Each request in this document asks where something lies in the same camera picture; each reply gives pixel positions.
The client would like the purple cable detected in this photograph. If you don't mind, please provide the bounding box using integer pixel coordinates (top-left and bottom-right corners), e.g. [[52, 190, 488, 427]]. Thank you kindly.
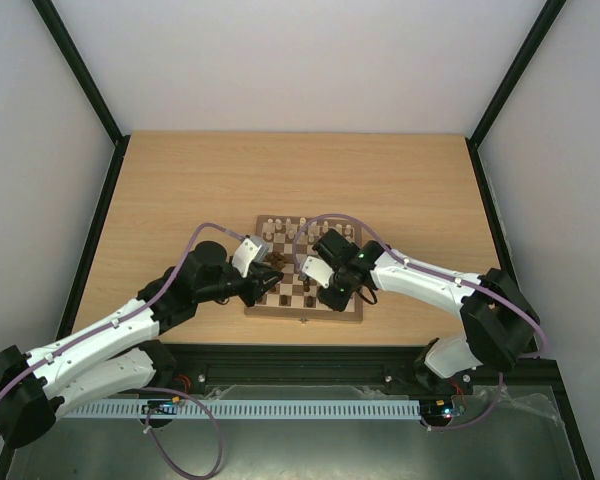
[[0, 222, 225, 477], [292, 213, 551, 434]]

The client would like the wooden chess board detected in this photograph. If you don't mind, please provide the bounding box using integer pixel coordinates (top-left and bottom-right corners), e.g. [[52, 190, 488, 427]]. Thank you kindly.
[[244, 215, 364, 323]]

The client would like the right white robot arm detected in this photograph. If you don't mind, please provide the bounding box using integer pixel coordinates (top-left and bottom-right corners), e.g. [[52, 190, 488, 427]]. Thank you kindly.
[[299, 230, 540, 392]]

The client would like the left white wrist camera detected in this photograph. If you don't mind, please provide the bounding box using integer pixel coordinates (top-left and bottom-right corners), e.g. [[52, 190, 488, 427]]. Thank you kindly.
[[231, 236, 269, 278]]

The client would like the left black frame post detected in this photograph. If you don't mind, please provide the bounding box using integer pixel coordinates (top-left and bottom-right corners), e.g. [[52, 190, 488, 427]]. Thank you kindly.
[[31, 0, 130, 146]]

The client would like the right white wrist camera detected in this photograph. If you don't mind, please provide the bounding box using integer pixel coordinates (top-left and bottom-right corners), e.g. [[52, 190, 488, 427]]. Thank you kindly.
[[300, 256, 334, 289]]

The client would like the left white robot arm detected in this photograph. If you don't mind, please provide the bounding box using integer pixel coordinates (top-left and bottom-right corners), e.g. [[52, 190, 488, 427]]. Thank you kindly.
[[0, 239, 284, 449]]

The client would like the white slotted cable duct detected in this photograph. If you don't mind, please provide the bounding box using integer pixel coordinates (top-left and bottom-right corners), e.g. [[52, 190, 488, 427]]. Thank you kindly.
[[66, 398, 421, 421]]

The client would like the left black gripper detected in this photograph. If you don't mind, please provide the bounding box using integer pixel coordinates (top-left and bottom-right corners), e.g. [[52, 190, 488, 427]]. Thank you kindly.
[[197, 263, 284, 308]]

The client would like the black aluminium frame rail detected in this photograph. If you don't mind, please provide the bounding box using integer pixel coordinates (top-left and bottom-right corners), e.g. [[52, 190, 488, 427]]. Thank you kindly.
[[144, 343, 556, 389]]

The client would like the right black frame post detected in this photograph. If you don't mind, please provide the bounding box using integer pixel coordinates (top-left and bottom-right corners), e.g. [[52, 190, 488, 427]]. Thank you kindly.
[[468, 0, 567, 146]]

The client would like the dark knight chess piece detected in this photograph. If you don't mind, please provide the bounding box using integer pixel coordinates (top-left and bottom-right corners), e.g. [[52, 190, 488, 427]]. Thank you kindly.
[[265, 252, 286, 269]]

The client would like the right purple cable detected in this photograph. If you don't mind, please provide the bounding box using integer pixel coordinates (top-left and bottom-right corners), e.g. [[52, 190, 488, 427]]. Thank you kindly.
[[292, 213, 551, 434]]

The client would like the black frame post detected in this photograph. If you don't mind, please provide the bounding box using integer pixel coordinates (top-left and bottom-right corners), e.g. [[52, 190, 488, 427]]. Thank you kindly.
[[468, 0, 567, 146], [31, 0, 130, 146]]

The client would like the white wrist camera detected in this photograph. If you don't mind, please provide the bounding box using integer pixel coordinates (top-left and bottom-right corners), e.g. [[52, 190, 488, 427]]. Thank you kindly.
[[231, 236, 269, 278], [300, 256, 334, 289]]

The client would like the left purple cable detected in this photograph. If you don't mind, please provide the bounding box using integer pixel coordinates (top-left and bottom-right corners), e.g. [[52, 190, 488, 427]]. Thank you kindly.
[[0, 222, 225, 477]]

